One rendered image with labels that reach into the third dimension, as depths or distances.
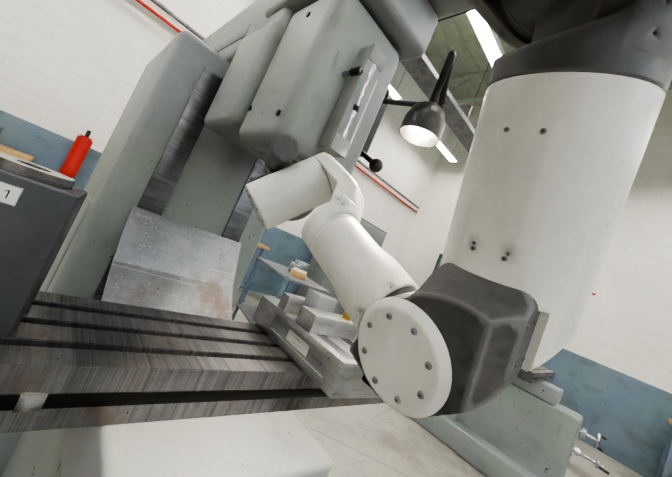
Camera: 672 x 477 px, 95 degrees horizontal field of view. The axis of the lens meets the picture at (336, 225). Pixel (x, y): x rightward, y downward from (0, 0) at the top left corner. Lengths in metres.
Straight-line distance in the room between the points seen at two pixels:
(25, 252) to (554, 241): 0.53
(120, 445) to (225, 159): 0.71
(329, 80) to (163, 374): 0.54
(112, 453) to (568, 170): 0.54
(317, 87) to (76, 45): 4.39
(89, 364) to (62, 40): 4.51
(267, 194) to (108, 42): 4.59
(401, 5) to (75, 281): 0.95
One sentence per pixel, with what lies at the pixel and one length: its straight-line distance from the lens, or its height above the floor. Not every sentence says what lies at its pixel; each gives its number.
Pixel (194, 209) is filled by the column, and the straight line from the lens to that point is 0.98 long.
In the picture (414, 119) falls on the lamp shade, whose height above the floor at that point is 1.43.
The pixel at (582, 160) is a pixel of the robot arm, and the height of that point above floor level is 1.27.
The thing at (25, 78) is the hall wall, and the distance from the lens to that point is 4.81.
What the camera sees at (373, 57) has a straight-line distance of 0.64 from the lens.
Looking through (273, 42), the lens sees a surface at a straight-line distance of 0.79.
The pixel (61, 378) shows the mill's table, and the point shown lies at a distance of 0.52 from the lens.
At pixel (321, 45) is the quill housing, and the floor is 1.50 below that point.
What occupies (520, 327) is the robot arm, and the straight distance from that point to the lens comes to 0.20.
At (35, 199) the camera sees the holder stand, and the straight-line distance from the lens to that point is 0.51.
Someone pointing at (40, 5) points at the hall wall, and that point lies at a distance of 4.95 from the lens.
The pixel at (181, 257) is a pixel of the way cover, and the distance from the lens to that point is 0.95.
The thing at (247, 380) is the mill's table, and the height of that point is 0.91.
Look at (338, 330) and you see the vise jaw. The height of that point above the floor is 1.01.
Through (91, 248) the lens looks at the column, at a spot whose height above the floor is 0.95.
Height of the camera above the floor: 1.17
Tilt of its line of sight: 5 degrees up
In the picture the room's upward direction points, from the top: 23 degrees clockwise
